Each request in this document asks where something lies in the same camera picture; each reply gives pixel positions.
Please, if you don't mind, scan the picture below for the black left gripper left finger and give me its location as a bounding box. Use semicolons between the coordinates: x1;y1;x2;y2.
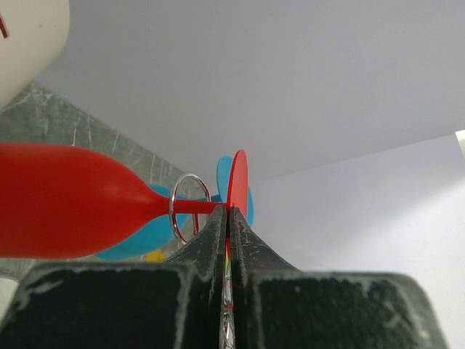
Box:
1;206;226;348

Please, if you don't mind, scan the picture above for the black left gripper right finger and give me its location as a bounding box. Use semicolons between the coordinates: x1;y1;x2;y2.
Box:
229;208;448;348

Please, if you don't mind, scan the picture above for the chrome wine glass rack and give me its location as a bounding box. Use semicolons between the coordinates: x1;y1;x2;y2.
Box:
167;172;234;348

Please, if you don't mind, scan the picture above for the orange wine glass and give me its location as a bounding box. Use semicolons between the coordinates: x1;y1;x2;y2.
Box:
145;249;166;262

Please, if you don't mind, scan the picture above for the red wine glass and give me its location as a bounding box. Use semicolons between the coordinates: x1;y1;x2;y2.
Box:
0;142;249;260

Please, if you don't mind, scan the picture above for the white round container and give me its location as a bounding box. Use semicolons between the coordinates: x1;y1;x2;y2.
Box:
1;0;70;108

